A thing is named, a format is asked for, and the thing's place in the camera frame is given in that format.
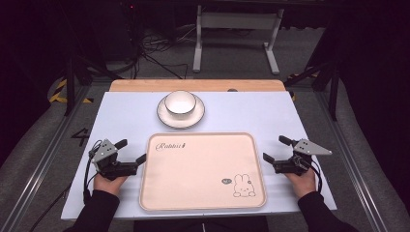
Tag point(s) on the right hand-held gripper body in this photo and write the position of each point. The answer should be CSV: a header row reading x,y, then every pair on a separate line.
x,y
307,148

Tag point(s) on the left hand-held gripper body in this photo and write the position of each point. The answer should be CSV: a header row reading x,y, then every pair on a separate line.
x,y
104,151

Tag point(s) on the person's left hand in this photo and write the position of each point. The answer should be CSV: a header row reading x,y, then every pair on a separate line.
x,y
108,186

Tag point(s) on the person's right hand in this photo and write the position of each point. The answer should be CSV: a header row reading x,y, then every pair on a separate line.
x,y
303,184

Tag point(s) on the white table board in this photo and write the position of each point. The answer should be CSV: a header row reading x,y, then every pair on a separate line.
x,y
122,116

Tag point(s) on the white dark-rimmed plate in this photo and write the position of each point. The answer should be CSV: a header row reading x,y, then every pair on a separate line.
x,y
167,117

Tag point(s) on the pink rabbit print tray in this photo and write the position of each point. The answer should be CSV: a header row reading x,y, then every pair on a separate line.
x,y
201,172

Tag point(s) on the black tripod stand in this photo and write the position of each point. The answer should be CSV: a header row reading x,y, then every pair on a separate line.
x,y
70,83
333,90

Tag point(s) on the yellow black floor tape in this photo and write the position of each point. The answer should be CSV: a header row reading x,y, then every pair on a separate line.
x,y
301,75
58,93

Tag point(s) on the white ceramic bowl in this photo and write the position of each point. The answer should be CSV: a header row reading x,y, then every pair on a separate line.
x,y
180,102

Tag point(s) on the person's dark torso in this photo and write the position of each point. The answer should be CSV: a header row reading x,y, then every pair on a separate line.
x,y
199,226

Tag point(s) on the wooden table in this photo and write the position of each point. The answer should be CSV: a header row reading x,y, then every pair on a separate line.
x,y
193,85

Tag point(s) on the grey metal stand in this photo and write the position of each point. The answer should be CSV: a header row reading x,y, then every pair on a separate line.
x,y
237,20

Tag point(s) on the aluminium frame rail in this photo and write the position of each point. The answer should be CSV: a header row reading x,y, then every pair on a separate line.
x,y
351,161
42,167

